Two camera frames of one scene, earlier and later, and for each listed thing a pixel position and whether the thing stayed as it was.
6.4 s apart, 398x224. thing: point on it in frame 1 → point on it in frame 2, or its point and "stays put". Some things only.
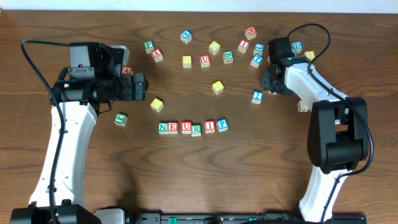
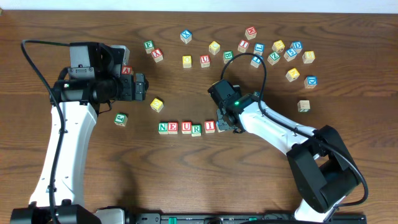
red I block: (209, 126) stays put
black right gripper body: (269, 82) → (224, 119)
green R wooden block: (196, 130) stays put
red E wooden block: (173, 127) stays put
